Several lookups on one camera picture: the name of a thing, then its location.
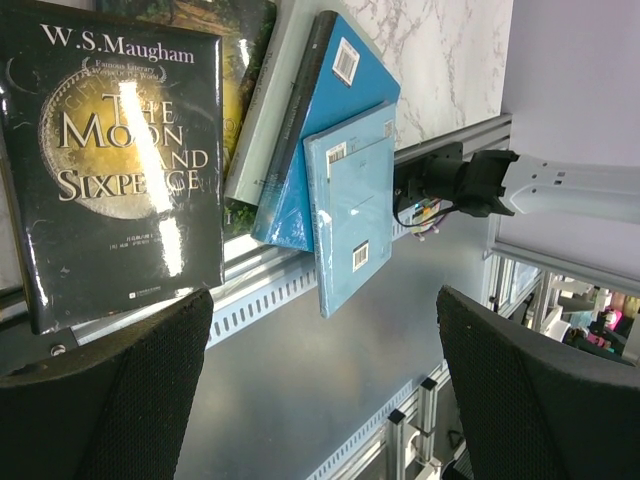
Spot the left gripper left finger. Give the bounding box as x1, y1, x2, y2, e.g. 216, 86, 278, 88
1, 289, 214, 479

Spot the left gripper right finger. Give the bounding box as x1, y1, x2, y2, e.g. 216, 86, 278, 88
436, 286, 639, 479

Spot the light blue thin book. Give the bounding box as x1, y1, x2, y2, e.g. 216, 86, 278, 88
303, 102, 396, 319

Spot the blue Jules Verne book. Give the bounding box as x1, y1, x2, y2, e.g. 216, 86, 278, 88
251, 8, 400, 252

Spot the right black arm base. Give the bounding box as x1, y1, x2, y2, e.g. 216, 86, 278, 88
392, 142, 463, 237

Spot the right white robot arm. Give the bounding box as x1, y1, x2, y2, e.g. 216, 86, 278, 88
453, 150, 639, 224

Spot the black Moon and Sixpence book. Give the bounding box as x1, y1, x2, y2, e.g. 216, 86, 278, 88
1, 1, 224, 334

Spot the white Great Gatsby book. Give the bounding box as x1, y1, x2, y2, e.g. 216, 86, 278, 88
225, 0, 346, 205

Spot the green forest cover book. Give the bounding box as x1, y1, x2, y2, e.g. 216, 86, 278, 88
94, 0, 279, 239

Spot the slotted grey cable duct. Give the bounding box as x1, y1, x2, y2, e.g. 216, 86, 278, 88
205, 268, 317, 349

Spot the aluminium front rail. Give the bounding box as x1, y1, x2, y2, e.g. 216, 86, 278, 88
69, 112, 514, 346

